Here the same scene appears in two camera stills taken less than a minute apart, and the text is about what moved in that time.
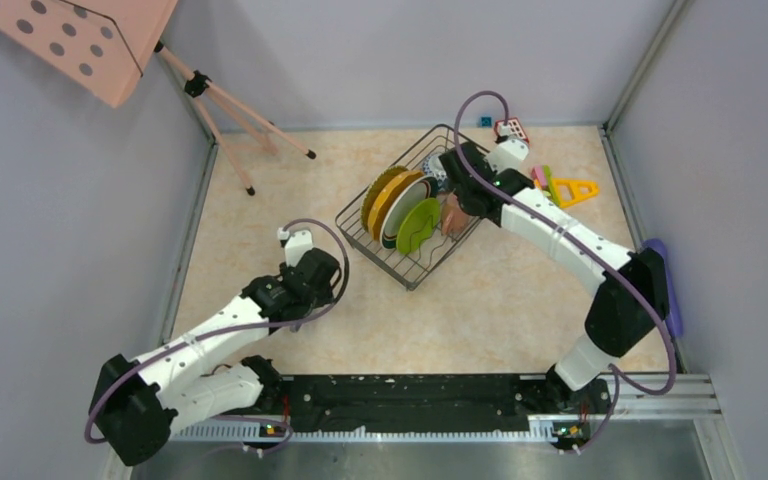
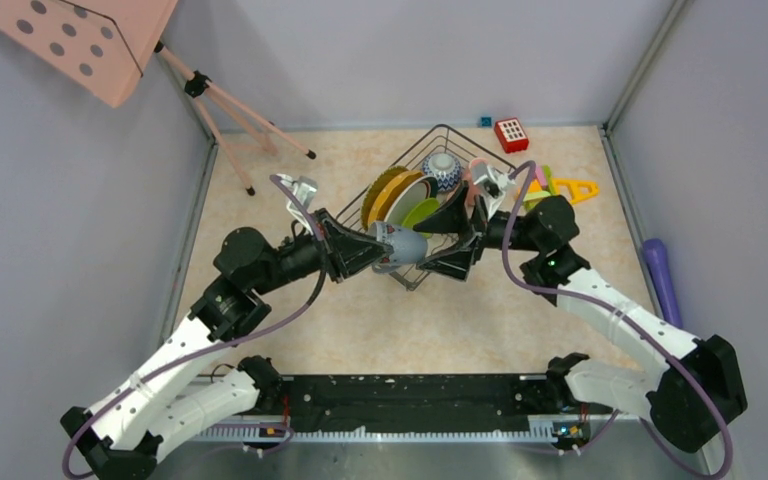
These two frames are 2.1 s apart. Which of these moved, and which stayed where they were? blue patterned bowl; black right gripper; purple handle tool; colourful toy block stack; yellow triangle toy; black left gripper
Moved: black right gripper; black left gripper
Stayed: yellow triangle toy; purple handle tool; colourful toy block stack; blue patterned bowl
